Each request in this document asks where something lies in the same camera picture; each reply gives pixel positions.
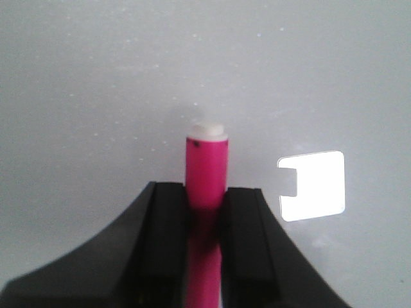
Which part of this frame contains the pink highlighter pen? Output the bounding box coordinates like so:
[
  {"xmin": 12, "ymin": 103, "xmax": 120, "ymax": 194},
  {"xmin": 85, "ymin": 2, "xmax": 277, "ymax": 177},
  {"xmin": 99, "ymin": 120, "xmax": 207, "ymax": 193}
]
[{"xmin": 184, "ymin": 122, "xmax": 229, "ymax": 307}]

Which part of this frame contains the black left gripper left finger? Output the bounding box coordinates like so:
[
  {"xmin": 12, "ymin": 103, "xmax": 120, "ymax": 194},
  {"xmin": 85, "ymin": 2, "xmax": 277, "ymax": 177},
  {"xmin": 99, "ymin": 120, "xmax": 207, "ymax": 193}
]
[{"xmin": 1, "ymin": 182, "xmax": 188, "ymax": 307}]

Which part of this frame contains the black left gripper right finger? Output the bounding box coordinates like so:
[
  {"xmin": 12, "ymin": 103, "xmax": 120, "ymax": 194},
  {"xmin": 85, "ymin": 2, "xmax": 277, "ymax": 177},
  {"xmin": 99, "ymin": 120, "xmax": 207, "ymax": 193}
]
[{"xmin": 220, "ymin": 187, "xmax": 348, "ymax": 307}]

